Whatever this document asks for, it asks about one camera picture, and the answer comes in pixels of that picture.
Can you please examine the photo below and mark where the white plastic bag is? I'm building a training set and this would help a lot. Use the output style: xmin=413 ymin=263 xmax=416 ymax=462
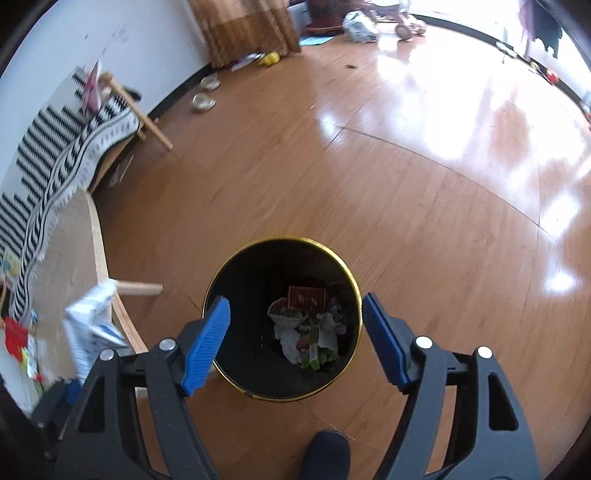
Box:
xmin=342 ymin=10 xmax=380 ymax=43

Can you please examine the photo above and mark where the pink cartoon cushion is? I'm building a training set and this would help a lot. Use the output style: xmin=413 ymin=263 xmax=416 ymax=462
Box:
xmin=81 ymin=60 xmax=109 ymax=114

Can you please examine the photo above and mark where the silver foil wrapper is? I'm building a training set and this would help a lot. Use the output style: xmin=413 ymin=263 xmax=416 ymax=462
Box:
xmin=268 ymin=298 xmax=308 ymax=326

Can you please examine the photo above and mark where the white paper sheet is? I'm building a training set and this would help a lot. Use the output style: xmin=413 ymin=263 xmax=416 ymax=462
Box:
xmin=231 ymin=53 xmax=264 ymax=72

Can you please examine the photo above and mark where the dark cloth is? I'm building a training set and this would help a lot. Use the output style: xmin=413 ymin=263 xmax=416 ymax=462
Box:
xmin=517 ymin=0 xmax=564 ymax=58

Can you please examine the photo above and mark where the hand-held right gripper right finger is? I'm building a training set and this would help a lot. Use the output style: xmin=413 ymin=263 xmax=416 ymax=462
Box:
xmin=361 ymin=293 xmax=542 ymax=480

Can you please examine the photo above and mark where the black trash bin gold rim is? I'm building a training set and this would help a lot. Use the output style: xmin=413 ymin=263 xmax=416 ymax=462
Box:
xmin=202 ymin=237 xmax=362 ymax=402

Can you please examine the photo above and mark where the white wrapper blue print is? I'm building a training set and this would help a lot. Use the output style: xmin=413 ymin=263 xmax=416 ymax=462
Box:
xmin=62 ymin=279 xmax=130 ymax=384

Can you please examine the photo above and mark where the brown curtain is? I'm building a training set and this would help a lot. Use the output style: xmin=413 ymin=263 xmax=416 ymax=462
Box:
xmin=189 ymin=0 xmax=301 ymax=70

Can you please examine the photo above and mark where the wooden sofa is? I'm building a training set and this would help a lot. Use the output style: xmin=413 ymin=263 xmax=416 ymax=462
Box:
xmin=0 ymin=67 xmax=175 ymax=319

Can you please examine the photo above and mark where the potted plant red pot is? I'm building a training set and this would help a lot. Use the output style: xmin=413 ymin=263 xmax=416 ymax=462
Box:
xmin=305 ymin=0 xmax=347 ymax=34

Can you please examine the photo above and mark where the white tissue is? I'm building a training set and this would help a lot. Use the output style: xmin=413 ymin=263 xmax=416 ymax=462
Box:
xmin=274 ymin=311 xmax=347 ymax=365

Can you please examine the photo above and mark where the blue silver wrapper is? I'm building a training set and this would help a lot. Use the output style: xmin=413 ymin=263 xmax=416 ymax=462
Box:
xmin=325 ymin=295 xmax=345 ymax=324

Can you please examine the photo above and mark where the child's tricycle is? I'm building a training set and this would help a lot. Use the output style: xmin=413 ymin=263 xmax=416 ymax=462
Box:
xmin=365 ymin=0 xmax=428 ymax=41

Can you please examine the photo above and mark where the green white drink carton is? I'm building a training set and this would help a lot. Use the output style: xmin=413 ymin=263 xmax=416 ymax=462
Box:
xmin=300 ymin=323 xmax=340 ymax=370

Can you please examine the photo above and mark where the black white patterned blanket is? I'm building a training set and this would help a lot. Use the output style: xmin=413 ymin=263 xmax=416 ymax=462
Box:
xmin=0 ymin=67 xmax=141 ymax=319

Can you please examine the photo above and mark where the green snack packet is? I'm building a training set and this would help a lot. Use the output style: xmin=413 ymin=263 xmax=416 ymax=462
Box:
xmin=21 ymin=346 xmax=47 ymax=384

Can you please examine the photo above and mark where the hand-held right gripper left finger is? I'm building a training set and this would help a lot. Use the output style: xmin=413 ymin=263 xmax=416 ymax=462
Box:
xmin=54 ymin=295 xmax=232 ymax=480

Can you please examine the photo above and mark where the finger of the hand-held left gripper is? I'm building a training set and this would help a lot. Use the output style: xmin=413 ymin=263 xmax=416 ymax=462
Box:
xmin=59 ymin=376 xmax=88 ymax=409

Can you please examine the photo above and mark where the red plastic chair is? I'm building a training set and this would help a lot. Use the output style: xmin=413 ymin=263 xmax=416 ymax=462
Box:
xmin=2 ymin=316 xmax=29 ymax=361

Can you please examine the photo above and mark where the dark shoe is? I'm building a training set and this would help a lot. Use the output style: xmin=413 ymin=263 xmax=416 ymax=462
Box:
xmin=300 ymin=431 xmax=351 ymax=480

